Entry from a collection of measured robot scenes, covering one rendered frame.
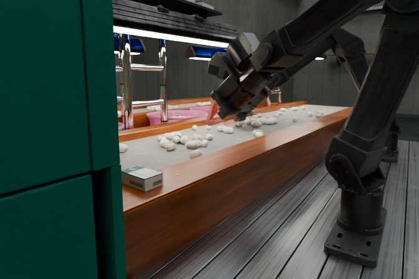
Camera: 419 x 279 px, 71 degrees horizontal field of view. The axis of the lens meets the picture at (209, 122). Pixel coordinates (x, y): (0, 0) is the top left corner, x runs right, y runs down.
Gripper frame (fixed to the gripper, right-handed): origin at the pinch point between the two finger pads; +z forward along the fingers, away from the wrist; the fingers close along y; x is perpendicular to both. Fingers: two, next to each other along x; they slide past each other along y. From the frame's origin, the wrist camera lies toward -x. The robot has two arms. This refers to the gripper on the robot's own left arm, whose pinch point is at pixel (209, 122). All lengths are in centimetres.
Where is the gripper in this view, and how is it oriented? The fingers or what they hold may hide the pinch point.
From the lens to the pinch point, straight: 74.2
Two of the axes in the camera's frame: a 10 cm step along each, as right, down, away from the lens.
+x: 5.1, 8.1, -2.8
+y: -6.2, 1.2, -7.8
